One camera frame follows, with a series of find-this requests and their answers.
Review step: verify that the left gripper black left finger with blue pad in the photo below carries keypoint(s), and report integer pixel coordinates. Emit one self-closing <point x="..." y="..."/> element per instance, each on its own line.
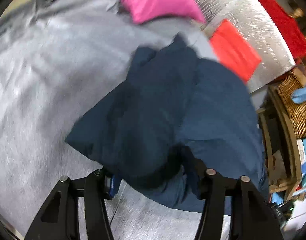
<point x="58" y="217"/>

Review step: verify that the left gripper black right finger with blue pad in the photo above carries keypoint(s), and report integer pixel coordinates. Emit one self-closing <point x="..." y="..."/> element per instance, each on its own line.
<point x="251" y="218"/>

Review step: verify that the dark navy blue garment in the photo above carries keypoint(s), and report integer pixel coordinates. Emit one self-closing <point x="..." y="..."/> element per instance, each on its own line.
<point x="173" y="111"/>

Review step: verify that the wooden bedside shelf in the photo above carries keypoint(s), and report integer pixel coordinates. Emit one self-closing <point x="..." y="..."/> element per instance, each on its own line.
<point x="280" y="143"/>

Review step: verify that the wicker basket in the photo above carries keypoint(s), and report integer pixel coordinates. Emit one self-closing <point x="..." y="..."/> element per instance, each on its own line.
<point x="296" y="111"/>

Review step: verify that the light blue cloth in basket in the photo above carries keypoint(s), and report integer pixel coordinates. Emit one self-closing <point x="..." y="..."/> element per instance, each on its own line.
<point x="299" y="95"/>

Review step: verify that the grey bed sheet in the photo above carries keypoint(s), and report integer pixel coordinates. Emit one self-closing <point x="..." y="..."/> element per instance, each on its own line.
<point x="58" y="58"/>

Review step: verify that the red-orange pillow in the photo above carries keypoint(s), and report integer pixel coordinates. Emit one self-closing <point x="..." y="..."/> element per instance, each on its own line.
<point x="234" y="52"/>

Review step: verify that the red cloth on headboard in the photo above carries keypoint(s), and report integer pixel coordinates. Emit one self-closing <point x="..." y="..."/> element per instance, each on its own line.
<point x="288" y="28"/>

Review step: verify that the silver quilted headboard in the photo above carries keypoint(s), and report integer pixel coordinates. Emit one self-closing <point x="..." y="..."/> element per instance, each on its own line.
<point x="258" y="29"/>

